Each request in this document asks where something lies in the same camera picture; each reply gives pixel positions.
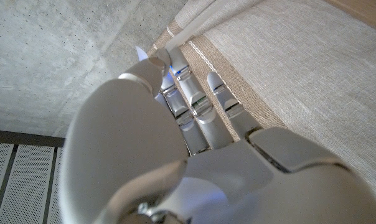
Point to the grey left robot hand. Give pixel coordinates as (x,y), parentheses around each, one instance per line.
(237,180)

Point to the beige striped curtain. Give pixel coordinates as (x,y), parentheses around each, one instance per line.
(300,62)

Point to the black metal frame bar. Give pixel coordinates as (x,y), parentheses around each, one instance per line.
(26,180)

